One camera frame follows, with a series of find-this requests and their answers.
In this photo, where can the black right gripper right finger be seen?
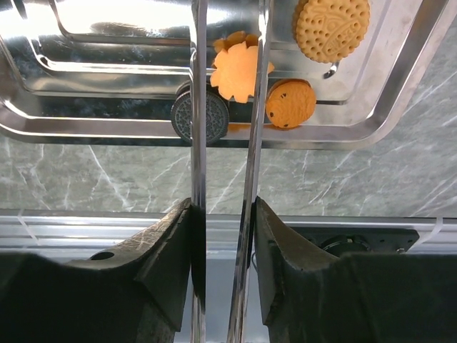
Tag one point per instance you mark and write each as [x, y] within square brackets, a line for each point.
[309, 295]

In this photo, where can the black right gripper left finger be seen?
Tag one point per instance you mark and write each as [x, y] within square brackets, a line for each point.
[134, 291]

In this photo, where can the metal tongs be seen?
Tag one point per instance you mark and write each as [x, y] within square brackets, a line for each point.
[197, 73]

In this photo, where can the orange flower cookie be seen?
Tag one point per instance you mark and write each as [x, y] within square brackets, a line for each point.
[235, 65]

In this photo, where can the chocolate chip cookie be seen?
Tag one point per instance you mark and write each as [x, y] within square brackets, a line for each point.
[290, 102]

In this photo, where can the black sandwich cookie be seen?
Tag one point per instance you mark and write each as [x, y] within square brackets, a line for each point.
[217, 115]

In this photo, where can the stainless steel tray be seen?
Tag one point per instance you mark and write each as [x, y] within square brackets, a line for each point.
[108, 72]

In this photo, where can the round tan sandwich cookie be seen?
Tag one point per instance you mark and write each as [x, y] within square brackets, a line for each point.
[327, 31]

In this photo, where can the aluminium front rail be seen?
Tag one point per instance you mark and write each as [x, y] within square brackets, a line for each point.
[64, 235]

